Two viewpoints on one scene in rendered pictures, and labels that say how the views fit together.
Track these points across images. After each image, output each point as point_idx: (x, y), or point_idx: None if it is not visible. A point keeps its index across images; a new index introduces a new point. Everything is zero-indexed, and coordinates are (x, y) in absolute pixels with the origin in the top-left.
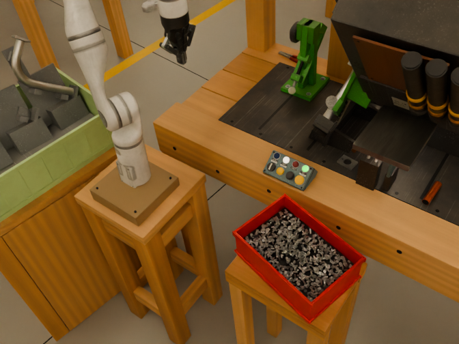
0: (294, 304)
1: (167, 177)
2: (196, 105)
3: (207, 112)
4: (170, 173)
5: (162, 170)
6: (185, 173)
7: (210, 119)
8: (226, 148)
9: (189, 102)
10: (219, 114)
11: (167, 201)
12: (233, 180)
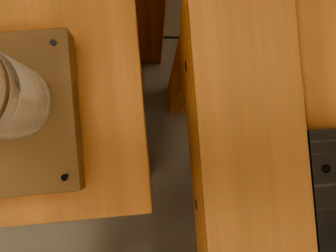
0: None
1: (60, 168)
2: (322, 26)
3: (319, 72)
4: (78, 163)
5: (72, 141)
6: (121, 171)
7: (296, 111)
8: (233, 229)
9: (318, 1)
10: (334, 106)
11: (27, 202)
12: (199, 250)
